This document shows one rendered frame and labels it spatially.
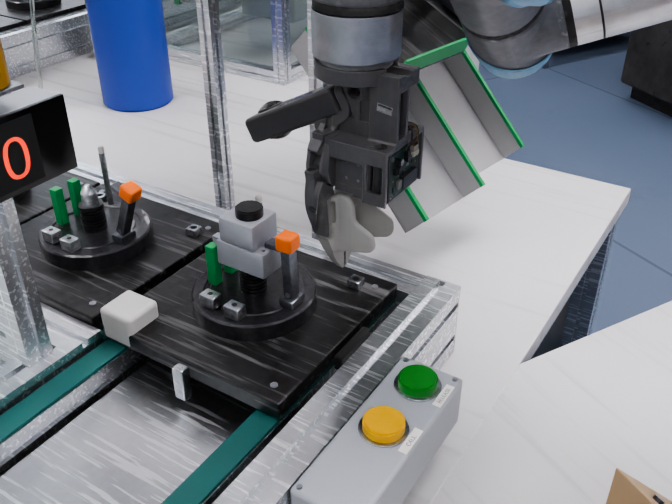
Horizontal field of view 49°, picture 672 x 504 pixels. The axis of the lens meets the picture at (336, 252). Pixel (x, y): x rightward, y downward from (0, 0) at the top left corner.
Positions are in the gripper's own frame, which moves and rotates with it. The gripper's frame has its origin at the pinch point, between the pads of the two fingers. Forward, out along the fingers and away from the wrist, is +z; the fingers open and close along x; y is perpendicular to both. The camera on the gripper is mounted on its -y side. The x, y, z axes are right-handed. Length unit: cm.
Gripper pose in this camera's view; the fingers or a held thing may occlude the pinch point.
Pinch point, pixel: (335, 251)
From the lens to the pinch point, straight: 74.3
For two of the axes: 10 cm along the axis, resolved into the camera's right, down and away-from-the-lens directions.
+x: 5.3, -4.5, 7.2
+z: 0.0, 8.5, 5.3
